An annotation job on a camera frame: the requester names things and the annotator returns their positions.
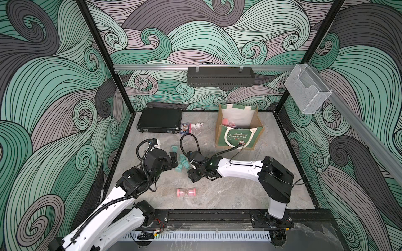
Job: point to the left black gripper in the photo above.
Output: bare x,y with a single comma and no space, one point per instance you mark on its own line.
168,165

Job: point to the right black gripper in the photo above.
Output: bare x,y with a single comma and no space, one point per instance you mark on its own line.
191,174

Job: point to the pink hourglass front alone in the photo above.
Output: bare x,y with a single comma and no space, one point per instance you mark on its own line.
181,192

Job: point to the pink hourglass bag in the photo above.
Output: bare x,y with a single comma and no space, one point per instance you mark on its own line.
227,123

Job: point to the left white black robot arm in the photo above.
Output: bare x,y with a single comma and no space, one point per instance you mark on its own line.
119,214

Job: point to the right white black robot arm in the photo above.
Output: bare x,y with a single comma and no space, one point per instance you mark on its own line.
276,180

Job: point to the green jute Christmas canvas bag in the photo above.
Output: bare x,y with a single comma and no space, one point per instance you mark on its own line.
249,127

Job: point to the blue playing card box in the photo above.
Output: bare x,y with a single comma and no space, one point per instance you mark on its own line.
185,128

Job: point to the white rabbit figurine pink base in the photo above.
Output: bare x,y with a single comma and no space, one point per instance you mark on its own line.
193,127

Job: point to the black hard carrying case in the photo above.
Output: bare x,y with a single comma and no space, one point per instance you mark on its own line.
160,120

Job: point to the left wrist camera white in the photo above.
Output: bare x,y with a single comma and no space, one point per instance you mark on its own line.
153,144

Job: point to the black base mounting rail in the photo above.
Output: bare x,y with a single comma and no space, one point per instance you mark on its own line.
257,218

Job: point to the white slotted cable duct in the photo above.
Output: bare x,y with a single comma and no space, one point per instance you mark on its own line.
209,236

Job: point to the black perforated wall tray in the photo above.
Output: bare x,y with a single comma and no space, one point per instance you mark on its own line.
220,76

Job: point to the aluminium rail on back wall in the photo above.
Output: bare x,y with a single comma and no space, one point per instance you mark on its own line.
184,67

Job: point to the aluminium rail on wall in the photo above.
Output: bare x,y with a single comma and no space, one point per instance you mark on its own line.
346,101
184,67

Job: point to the clear acrylic wall bin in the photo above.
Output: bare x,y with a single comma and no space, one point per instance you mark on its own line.
307,88

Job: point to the aluminium rail on right wall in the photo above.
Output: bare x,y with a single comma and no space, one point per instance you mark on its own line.
346,101

